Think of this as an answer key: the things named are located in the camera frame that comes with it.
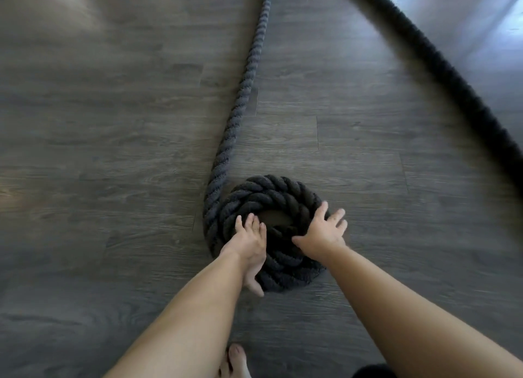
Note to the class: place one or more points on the person's black shorts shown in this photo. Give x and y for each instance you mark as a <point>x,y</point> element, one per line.
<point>374,373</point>

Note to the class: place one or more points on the person's left hand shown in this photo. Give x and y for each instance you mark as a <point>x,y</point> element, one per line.
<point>251,251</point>

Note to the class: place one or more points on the person's right forearm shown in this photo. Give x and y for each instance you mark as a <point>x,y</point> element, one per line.
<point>408,320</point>

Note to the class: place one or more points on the person's right hand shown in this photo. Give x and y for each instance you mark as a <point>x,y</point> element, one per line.
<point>325,236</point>

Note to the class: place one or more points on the person's left forearm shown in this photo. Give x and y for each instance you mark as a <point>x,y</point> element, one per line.
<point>192,328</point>

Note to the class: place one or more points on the person's bare foot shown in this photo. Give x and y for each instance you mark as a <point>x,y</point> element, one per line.
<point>239,363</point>

